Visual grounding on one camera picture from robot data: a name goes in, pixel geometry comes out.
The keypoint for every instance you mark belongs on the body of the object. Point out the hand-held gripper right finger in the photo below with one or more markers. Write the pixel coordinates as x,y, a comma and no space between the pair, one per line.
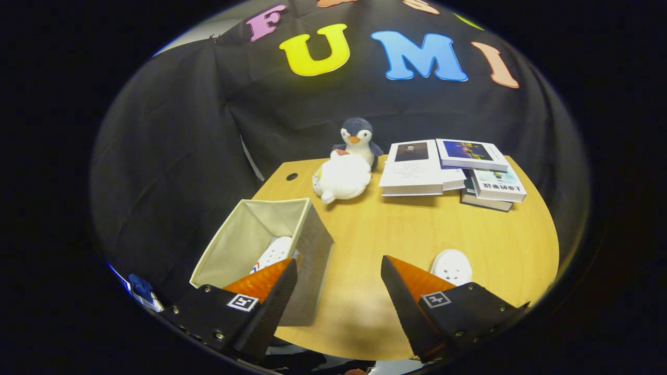
404,307

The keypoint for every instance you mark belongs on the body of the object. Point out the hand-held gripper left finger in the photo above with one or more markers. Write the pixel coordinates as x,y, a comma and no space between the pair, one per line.
273,312

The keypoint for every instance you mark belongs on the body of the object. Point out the white canvas shoe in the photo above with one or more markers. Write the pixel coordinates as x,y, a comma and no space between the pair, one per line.
452,265
276,252

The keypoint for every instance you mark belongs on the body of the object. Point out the grey fabric storage box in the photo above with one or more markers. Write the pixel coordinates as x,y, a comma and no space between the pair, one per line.
312,245

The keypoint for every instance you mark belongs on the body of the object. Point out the dark grey book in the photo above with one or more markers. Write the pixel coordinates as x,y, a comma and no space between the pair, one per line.
484,204

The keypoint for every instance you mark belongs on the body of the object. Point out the small blue object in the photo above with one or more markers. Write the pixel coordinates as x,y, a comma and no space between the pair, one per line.
139,289

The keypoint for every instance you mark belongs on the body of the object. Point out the thin white book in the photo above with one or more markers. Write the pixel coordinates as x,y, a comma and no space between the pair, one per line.
454,179

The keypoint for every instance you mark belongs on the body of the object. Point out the white book with portrait cover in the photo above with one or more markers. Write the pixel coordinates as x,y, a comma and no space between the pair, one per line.
411,169

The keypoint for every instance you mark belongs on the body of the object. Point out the white plush toy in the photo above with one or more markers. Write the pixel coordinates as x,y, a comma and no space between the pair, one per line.
341,179

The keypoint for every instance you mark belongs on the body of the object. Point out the book with teal cover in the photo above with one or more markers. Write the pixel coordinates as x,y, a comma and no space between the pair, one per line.
497,185

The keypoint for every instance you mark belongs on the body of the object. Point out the book with blue picture cover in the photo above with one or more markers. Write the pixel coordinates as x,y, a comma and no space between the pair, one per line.
469,152

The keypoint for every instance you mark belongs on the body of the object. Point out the penguin plush toy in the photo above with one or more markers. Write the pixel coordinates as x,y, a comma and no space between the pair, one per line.
358,138

